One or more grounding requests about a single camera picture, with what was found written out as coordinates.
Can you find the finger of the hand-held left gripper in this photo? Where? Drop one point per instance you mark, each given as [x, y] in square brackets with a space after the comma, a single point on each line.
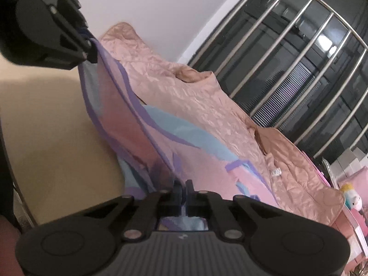
[72, 20]
[80, 49]

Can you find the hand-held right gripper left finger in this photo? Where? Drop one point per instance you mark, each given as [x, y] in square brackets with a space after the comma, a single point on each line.
[176, 201]

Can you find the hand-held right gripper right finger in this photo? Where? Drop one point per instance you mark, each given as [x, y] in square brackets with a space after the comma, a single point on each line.
[191, 201]

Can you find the pink mesh shirt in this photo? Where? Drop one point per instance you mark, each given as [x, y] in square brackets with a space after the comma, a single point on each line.
[187, 161]

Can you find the pink quilted jacket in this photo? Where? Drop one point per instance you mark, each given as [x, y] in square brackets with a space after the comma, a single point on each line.
[201, 97]

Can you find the pink flat box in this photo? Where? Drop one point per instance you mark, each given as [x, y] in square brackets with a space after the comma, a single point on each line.
[323, 176]

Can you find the metal window grille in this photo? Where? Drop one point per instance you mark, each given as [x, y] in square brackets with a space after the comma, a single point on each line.
[290, 82]

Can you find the pink storage box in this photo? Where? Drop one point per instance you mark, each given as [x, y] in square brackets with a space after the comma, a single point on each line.
[346, 225]

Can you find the white plush toy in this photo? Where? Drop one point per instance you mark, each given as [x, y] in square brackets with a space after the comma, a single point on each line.
[352, 197]

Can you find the stack of white boxes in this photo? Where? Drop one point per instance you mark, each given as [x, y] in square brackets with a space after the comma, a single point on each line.
[349, 159]

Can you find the pink pouch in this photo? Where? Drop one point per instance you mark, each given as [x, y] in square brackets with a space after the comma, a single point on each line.
[358, 181]

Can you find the window with dark blinds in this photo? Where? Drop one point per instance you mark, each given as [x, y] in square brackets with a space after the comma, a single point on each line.
[287, 28]

